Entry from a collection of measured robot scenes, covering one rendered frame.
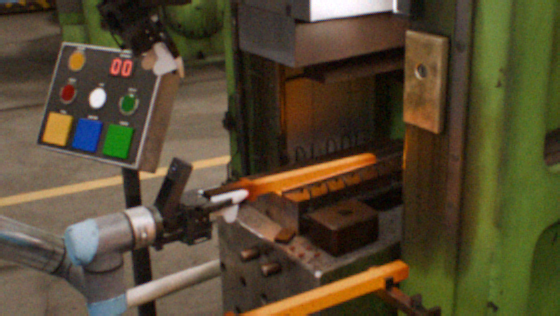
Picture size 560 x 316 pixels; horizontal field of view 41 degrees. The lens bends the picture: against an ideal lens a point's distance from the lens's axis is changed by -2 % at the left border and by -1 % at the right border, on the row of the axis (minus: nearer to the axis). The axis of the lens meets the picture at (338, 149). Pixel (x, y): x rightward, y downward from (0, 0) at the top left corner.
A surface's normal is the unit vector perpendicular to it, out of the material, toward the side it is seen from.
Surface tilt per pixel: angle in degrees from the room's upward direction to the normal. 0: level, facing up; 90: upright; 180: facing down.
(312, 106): 90
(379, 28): 90
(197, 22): 94
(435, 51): 90
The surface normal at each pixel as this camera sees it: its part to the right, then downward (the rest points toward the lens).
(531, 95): 0.62, 0.26
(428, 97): -0.78, 0.22
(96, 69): -0.39, -0.19
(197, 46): 0.37, 0.33
